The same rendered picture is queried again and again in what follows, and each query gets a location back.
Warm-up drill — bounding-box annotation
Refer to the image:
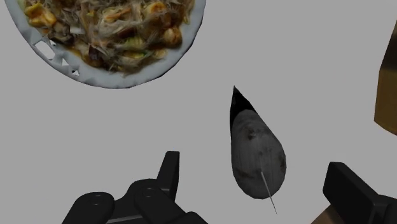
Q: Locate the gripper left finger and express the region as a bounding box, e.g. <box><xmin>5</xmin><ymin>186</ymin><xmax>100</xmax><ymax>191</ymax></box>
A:
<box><xmin>62</xmin><ymin>150</ymin><xmax>208</xmax><ymax>224</ymax></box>

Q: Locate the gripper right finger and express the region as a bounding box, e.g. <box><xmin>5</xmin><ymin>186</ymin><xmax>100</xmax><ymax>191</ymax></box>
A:
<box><xmin>322</xmin><ymin>161</ymin><xmax>397</xmax><ymax>224</ymax></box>

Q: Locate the grey teardrop-shaped object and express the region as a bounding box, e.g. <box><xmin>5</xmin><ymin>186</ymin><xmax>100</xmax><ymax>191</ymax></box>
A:
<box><xmin>229</xmin><ymin>85</ymin><xmax>288</xmax><ymax>216</ymax></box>

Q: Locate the brown wooden box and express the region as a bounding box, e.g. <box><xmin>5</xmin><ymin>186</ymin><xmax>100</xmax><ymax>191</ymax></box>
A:
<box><xmin>373</xmin><ymin>20</ymin><xmax>397</xmax><ymax>136</ymax></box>

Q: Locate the white plate of noodles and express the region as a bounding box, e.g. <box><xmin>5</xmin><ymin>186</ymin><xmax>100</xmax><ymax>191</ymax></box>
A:
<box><xmin>4</xmin><ymin>0</ymin><xmax>207</xmax><ymax>90</ymax></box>

